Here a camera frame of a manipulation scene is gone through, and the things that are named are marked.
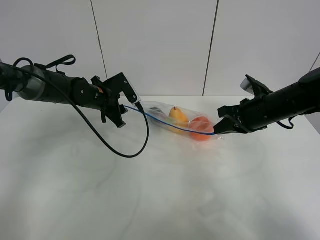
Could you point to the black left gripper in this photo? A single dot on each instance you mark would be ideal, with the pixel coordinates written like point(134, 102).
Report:
point(110, 102)

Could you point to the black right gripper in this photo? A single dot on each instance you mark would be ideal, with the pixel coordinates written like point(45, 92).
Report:
point(250, 115)

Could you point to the clear zip bag blue zipper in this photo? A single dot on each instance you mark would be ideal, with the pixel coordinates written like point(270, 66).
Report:
point(164, 124)

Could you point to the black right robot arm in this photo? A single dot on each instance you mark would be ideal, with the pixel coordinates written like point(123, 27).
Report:
point(268, 107)

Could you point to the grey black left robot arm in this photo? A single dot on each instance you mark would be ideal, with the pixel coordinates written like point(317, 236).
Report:
point(36, 82)

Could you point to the orange fruit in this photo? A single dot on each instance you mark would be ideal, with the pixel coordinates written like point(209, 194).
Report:
point(201, 124)

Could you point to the purple eggplant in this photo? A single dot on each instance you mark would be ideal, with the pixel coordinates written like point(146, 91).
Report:
point(157, 113)

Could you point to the yellow pear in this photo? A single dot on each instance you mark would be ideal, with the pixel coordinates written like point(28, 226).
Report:
point(178, 118)

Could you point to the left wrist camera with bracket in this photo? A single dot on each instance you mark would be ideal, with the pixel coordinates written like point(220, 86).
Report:
point(120, 84)

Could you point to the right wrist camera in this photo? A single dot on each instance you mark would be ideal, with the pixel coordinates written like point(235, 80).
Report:
point(254, 87)

